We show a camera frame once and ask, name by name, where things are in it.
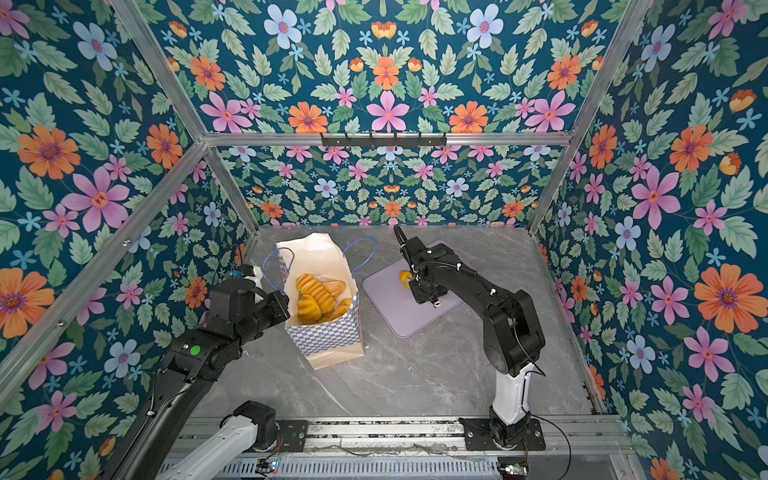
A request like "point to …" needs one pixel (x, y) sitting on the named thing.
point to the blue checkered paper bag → (335, 340)
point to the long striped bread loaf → (308, 285)
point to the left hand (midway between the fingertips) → (293, 291)
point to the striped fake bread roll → (309, 310)
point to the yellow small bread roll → (404, 275)
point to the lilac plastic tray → (397, 305)
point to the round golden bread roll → (334, 287)
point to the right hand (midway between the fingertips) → (428, 292)
